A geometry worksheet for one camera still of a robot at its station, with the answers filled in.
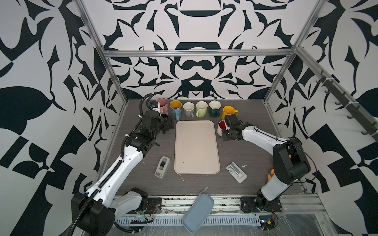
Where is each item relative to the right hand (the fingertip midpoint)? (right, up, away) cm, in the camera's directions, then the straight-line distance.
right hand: (225, 132), depth 94 cm
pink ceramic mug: (-41, +18, +8) cm, 45 cm away
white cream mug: (-3, +4, -1) cm, 5 cm away
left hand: (-37, +11, -17) cm, 42 cm away
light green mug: (-14, +16, +12) cm, 25 cm away
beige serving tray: (-19, -10, +1) cm, 21 cm away
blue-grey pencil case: (-19, -36, -25) cm, 47 cm away
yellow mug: (+4, +14, +10) cm, 18 cm away
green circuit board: (+14, -40, -23) cm, 49 cm away
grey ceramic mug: (-24, +16, +12) cm, 31 cm away
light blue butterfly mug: (-32, +16, +8) cm, 37 cm away
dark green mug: (-6, +16, +9) cm, 19 cm away
